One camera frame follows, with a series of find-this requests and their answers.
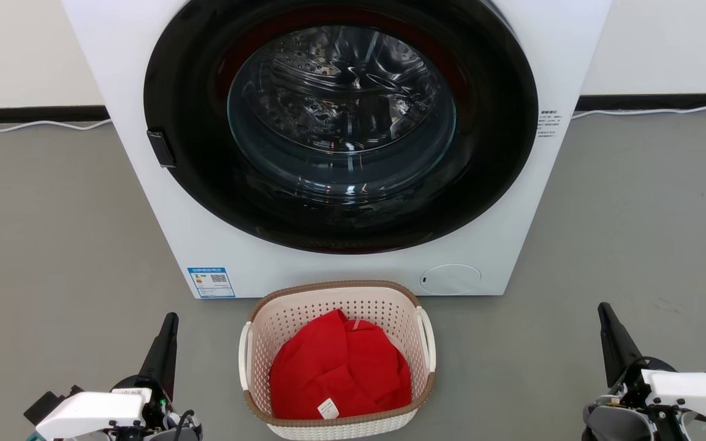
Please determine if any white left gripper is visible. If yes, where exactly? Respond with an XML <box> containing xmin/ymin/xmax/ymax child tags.
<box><xmin>34</xmin><ymin>312</ymin><xmax>180</xmax><ymax>441</ymax></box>

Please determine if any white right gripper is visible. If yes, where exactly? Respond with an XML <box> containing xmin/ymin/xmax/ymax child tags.
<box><xmin>598</xmin><ymin>302</ymin><xmax>706</xmax><ymax>441</ymax></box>

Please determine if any cream perforated laundry basket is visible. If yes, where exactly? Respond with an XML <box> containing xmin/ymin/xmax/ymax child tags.
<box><xmin>238</xmin><ymin>281</ymin><xmax>437</xmax><ymax>441</ymax></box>

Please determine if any blue energy label sticker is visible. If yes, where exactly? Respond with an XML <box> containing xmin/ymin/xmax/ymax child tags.
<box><xmin>187</xmin><ymin>266</ymin><xmax>236</xmax><ymax>299</ymax></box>

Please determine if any red garment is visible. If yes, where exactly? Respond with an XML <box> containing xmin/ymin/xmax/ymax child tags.
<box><xmin>270</xmin><ymin>309</ymin><xmax>413</xmax><ymax>421</ymax></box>

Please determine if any round white filter cover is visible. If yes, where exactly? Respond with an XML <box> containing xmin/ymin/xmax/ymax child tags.
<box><xmin>419</xmin><ymin>264</ymin><xmax>482</xmax><ymax>295</ymax></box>

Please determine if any small printed text sticker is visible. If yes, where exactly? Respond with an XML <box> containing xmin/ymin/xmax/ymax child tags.
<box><xmin>537</xmin><ymin>109</ymin><xmax>561</xmax><ymax>139</ymax></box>

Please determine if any black round glass door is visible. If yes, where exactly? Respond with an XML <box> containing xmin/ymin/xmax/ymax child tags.
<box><xmin>143</xmin><ymin>0</ymin><xmax>539</xmax><ymax>255</ymax></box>

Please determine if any white front-load washing machine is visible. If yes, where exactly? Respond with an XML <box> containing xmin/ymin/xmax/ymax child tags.
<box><xmin>62</xmin><ymin>0</ymin><xmax>612</xmax><ymax>300</ymax></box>

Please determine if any black door latch handle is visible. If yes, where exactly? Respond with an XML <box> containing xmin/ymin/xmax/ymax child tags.
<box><xmin>146</xmin><ymin>129</ymin><xmax>177</xmax><ymax>168</ymax></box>

